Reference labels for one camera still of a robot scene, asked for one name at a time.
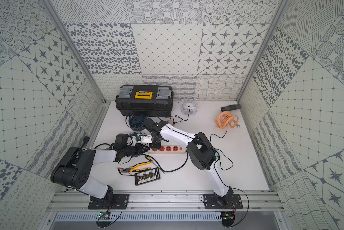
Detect yellow black pliers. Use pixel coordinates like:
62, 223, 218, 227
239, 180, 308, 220
118, 161, 153, 174

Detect aluminium rail frame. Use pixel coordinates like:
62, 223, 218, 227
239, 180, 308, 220
48, 189, 284, 212

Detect beige red power strip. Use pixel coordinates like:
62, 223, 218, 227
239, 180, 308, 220
148, 145, 186, 154

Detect blue fan black cable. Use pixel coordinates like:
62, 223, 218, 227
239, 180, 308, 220
125, 114, 155, 144

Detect black plastic toolbox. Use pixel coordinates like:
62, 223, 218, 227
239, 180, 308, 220
115, 85, 174, 117

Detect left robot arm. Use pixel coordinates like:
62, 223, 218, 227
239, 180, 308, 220
50, 134, 150, 202

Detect orange desk fan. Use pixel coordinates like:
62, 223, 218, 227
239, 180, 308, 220
215, 111, 239, 129

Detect white round desk fan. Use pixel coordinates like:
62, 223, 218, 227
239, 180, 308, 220
181, 98, 199, 116

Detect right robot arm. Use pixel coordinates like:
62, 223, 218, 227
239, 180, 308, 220
144, 118, 231, 198

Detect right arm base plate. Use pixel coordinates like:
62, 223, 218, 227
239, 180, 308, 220
202, 194, 243, 209

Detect pink adapter blue fan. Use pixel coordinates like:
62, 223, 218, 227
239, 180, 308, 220
150, 141, 161, 150

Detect black power strip cable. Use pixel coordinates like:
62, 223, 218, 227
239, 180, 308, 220
91, 143, 189, 173

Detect black screwdriver bit case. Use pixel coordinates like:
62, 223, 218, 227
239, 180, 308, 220
134, 168, 161, 186

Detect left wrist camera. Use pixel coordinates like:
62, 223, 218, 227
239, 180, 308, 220
114, 134, 129, 149

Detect orange fan black cable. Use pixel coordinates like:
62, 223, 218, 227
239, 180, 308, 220
209, 126, 234, 172

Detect navy blue desk fan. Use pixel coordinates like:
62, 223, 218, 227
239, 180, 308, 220
128, 114, 147, 132

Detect white fan black cable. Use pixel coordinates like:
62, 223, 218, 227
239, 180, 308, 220
171, 105, 190, 125

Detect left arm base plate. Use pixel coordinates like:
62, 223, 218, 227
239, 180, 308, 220
88, 194, 130, 210

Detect black cylindrical flashlight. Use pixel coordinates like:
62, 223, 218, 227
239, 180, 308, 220
220, 104, 241, 112

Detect yellow black screwdriver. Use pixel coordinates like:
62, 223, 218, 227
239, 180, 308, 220
145, 155, 166, 174

